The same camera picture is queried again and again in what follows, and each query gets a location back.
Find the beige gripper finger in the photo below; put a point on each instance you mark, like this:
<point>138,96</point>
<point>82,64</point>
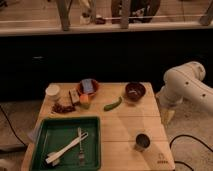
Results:
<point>168,114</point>

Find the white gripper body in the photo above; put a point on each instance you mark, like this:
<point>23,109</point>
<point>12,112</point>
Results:
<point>168,98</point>

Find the green pepper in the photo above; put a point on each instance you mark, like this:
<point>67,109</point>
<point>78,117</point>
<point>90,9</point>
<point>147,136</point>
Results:
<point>111,106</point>

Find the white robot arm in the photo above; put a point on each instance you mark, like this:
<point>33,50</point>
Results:
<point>184,82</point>

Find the dark red bowl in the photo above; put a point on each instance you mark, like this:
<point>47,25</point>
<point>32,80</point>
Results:
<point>135,91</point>

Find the metal cup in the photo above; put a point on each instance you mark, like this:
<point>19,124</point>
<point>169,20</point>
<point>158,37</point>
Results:
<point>142,142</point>

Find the wooden table board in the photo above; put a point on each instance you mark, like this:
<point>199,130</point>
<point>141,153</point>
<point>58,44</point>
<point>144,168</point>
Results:
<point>119,128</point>

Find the blue sponge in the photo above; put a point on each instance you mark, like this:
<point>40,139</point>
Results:
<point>87,86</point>

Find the green plastic tray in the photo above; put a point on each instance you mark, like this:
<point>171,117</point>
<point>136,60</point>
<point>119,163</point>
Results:
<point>56,133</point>

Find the brown white block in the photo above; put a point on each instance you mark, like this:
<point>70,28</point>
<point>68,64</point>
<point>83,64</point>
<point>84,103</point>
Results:
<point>74,96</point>

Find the metal fork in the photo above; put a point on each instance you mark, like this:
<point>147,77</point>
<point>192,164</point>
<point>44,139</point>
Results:
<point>81,155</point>

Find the white cup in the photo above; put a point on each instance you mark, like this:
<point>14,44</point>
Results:
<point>53,92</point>

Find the white plastic spatula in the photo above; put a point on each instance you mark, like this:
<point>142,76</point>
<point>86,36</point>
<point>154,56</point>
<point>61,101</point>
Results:
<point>59,153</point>

